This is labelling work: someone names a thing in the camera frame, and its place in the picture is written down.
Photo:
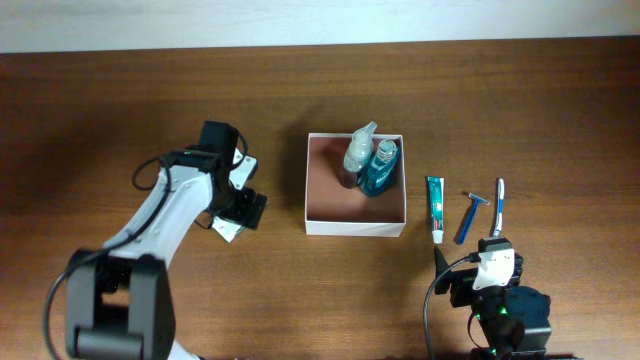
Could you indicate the teal Listerine mouthwash bottle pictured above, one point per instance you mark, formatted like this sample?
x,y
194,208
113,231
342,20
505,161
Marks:
x,y
379,171

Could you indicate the blue disposable razor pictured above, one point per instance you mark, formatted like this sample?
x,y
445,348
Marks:
x,y
469,218

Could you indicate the blue white toothbrush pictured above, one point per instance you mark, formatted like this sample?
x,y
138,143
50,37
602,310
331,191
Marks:
x,y
500,197

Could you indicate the green white Dettol soap box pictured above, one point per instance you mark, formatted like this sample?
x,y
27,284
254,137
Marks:
x,y
226,229

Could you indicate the clear spray bottle dark liquid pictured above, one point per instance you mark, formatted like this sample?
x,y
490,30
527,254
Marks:
x,y
357,155

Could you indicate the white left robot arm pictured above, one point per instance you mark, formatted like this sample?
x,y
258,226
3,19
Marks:
x,y
119,303

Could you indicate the teal Colgate toothpaste tube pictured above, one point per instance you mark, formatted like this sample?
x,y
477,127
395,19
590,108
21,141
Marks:
x,y
436,198

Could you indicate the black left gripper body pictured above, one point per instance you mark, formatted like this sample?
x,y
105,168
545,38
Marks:
x,y
248,208

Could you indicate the white box pink interior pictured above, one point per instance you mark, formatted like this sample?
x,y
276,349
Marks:
x,y
333,210

